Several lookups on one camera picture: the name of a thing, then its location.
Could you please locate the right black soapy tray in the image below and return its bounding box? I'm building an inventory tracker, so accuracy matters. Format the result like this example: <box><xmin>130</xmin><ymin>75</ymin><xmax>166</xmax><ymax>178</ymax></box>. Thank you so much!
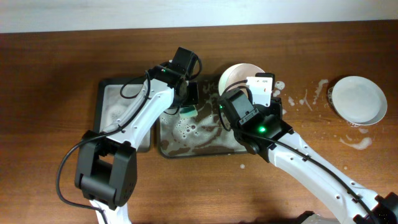
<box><xmin>156</xmin><ymin>79</ymin><xmax>247</xmax><ymax>159</ymax></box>

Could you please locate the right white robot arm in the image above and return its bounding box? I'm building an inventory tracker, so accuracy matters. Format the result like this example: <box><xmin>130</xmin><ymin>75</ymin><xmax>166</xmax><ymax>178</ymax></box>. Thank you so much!
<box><xmin>218</xmin><ymin>75</ymin><xmax>397</xmax><ymax>223</ymax></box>

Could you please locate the green yellow sponge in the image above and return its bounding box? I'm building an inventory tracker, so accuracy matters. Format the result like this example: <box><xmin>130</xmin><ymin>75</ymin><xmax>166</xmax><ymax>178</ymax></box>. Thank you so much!
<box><xmin>179</xmin><ymin>105</ymin><xmax>198</xmax><ymax>119</ymax></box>

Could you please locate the black soapy tray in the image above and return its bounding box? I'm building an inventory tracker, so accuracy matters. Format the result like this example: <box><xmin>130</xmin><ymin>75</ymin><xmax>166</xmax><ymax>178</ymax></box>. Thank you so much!
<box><xmin>93</xmin><ymin>78</ymin><xmax>152</xmax><ymax>152</ymax></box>
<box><xmin>156</xmin><ymin>79</ymin><xmax>247</xmax><ymax>159</ymax></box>

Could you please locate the left black soapy tray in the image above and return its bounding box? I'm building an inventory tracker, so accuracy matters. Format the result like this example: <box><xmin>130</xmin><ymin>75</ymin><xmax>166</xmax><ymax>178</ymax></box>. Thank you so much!
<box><xmin>93</xmin><ymin>78</ymin><xmax>152</xmax><ymax>152</ymax></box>

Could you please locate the white plate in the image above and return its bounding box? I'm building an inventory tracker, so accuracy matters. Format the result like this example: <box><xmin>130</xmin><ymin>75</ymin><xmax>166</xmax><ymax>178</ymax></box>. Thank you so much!
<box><xmin>327</xmin><ymin>76</ymin><xmax>388</xmax><ymax>126</ymax></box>
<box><xmin>218</xmin><ymin>63</ymin><xmax>264</xmax><ymax>96</ymax></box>

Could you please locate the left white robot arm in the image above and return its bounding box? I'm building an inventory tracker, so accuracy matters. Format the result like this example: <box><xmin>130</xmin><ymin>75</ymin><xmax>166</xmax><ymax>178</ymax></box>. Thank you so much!
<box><xmin>75</xmin><ymin>65</ymin><xmax>197</xmax><ymax>223</ymax></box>

